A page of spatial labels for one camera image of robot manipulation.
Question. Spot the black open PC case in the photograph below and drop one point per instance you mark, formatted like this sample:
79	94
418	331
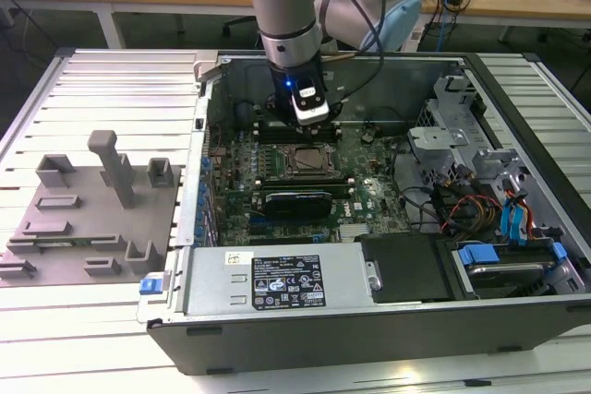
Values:
369	343

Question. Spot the black office chair base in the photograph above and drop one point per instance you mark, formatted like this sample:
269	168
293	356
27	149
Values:
240	22

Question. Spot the green RAM stick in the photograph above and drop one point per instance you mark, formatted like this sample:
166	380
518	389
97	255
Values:
88	242

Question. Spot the grey power supply unit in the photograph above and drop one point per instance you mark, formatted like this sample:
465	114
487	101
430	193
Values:
212	283

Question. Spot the thin metal locking lever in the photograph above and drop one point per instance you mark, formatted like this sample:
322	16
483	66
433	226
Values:
314	175

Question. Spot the hard disk in blue carrier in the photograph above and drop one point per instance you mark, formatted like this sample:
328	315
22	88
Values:
478	254

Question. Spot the black plastic shroud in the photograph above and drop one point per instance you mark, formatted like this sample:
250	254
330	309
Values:
401	269

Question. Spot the small silver heatsink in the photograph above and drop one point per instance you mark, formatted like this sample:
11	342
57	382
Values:
355	231

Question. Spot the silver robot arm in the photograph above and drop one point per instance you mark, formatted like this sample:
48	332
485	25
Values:
286	11

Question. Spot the CPU socket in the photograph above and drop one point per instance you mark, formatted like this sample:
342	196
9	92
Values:
291	174

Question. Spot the green motherboard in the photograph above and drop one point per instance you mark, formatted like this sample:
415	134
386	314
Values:
378	209

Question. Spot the silver square CPU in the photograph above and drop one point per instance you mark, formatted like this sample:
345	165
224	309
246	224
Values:
310	161

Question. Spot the black graphics card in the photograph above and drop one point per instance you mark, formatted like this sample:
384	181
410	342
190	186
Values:
295	206

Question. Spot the black label sticker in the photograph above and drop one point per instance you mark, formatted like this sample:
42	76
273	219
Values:
288	281

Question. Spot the blue case latch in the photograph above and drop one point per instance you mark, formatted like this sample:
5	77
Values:
150	285

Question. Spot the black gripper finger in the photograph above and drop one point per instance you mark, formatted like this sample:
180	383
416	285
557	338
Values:
336	110
277	105

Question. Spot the grey metal drive cage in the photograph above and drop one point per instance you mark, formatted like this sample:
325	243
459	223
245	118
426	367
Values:
434	138

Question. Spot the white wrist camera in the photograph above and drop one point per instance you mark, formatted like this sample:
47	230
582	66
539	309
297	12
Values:
314	112

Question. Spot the grey parts rack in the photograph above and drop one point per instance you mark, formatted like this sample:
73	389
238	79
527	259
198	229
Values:
92	228

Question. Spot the small white barcode sticker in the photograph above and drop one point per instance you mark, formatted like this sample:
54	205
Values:
235	258

